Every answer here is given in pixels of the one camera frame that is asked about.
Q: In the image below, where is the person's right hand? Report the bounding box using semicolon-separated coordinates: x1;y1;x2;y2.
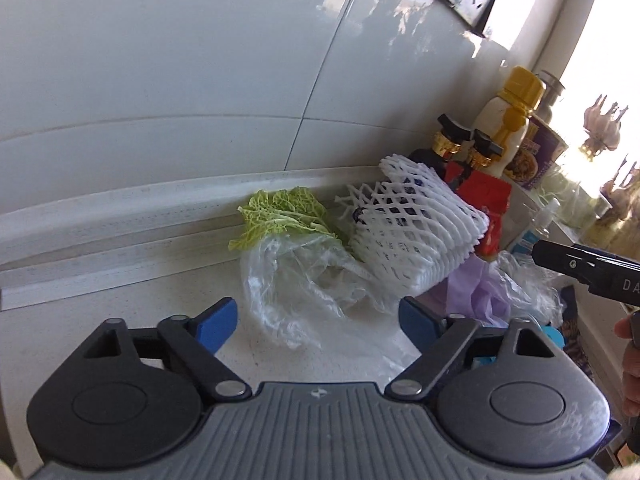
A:
615;310;640;416

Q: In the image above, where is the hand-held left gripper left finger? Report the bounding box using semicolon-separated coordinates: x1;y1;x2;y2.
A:
80;297;251;402

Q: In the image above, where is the purple instant noodle cup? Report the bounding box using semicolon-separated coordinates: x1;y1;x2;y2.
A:
502;112;569;191

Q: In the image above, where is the dark snack wrapper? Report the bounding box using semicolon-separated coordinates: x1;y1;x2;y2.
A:
557;284;593;378

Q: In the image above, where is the clear plastic bag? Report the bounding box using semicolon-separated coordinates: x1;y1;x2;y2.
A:
495;251;567;327
240;236;402;352

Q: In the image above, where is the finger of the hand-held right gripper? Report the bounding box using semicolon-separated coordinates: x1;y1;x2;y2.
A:
532;240;640;283

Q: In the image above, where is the white foam net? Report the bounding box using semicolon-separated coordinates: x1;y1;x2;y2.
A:
335;157;491;297

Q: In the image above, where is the red snack packet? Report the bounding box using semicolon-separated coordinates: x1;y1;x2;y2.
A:
450;172;514;262

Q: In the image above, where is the glass bowl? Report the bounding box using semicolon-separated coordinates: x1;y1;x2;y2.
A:
537;165;584;202

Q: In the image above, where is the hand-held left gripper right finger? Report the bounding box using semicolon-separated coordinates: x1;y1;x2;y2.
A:
385;296;558;402

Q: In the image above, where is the hanging garlic bunch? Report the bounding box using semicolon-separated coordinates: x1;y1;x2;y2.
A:
580;94;630;161

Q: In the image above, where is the purple plastic bag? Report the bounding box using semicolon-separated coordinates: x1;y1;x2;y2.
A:
444;255;512;327

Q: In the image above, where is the white bottle with yellow cap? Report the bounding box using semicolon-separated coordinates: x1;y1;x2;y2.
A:
470;66;546;178

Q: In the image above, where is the curly green cabbage leaf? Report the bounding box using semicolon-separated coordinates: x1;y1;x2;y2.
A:
228;186;347;254

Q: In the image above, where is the clear spray bottle blue label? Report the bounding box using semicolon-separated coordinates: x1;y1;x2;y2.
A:
506;197;564;257

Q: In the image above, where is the sprouting garlic tub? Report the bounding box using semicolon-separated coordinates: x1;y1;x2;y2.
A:
597;157;640;241

